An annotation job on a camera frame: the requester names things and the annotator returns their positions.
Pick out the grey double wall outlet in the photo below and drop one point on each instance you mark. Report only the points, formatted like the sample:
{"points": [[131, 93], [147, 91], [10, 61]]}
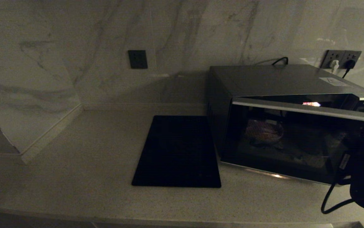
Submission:
{"points": [[340, 56]]}

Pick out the black blank wall panel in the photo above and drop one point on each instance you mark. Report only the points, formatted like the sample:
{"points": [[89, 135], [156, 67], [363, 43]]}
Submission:
{"points": [[137, 59]]}

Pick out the white power plug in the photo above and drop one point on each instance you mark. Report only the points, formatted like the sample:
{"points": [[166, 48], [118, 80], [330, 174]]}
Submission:
{"points": [[335, 65]]}

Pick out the purple plate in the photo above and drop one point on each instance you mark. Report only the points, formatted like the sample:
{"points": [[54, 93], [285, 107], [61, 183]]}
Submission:
{"points": [[264, 131]]}

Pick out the black power plug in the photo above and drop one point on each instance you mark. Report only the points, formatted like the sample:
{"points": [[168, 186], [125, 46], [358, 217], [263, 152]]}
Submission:
{"points": [[350, 64]]}

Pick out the black glass induction cooktop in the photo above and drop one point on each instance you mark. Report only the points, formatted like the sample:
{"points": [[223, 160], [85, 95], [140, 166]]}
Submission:
{"points": [[175, 152]]}

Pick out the silver microwave oven body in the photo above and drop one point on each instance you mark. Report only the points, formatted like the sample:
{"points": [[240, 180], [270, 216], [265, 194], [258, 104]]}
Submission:
{"points": [[280, 79]]}

